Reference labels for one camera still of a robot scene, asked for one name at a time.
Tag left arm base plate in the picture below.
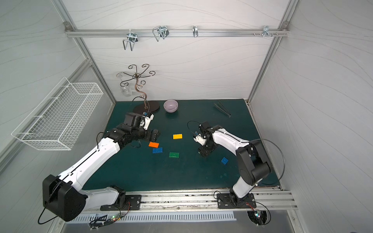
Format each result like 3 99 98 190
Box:
100 195 142 211

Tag metal hook clamp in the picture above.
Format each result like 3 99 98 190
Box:
253 26 278 37
122 32 139 51
192 26 198 38
152 25 170 42

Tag white wire basket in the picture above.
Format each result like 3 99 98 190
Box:
11 77 103 150

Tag dark green lego brick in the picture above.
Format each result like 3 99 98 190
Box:
169 152 180 158

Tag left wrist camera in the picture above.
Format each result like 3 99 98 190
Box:
142 113 154 130

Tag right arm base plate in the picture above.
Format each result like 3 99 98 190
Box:
216 193 256 209

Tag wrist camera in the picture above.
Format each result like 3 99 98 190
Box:
193 134 206 146
142 113 154 130

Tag black tongs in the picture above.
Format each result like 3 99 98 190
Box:
214 101 232 117

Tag orange lego brick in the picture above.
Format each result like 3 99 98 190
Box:
149 142 159 148

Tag pink bowl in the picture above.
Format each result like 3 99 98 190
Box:
163 100 179 113

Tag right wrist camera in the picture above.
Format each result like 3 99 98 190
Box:
193 134 206 146

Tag small glass bottle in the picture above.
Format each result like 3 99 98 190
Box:
116 72 133 97

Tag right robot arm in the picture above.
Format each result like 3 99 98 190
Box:
193 121 274 205

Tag brown metal jewelry stand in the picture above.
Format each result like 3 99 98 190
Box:
128 64 160 114

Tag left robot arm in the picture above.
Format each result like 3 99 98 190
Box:
42 113 160 221

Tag aluminium crossbar rail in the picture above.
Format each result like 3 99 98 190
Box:
65 28 290 38

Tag yellow lego brick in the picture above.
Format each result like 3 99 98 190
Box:
173 134 183 140

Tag small blue lego brick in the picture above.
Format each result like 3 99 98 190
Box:
221 157 228 165

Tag white vented cable duct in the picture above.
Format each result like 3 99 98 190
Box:
69 211 237 224

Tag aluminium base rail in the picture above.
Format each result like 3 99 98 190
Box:
126 187 298 212

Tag left controller board with cables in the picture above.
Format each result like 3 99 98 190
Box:
88 214 121 229

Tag right round controller board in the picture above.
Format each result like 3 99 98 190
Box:
247 210 269 226

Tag dark blue lego brick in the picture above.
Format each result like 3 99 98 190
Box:
152 148 163 154

